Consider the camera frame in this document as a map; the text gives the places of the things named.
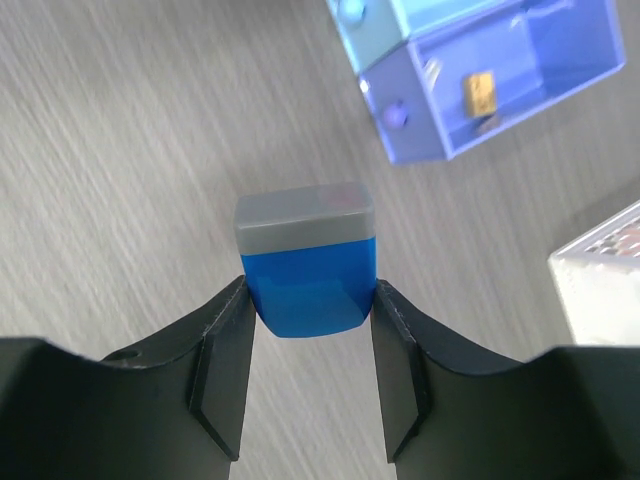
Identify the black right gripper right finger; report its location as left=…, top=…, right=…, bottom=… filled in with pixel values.
left=371, top=280, right=639, bottom=479

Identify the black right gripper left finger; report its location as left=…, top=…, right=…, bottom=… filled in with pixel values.
left=1, top=278, right=256, bottom=479

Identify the blue pencil sharpener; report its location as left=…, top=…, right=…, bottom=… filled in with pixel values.
left=234, top=181, right=377, bottom=338

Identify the small orange eraser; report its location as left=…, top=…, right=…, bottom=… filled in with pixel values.
left=463, top=71, right=497, bottom=118

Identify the blue pink drawer organizer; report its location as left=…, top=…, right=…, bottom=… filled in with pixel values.
left=328, top=0, right=625, bottom=164

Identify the white mesh file organizer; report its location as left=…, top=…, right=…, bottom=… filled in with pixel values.
left=548, top=203, right=639, bottom=346

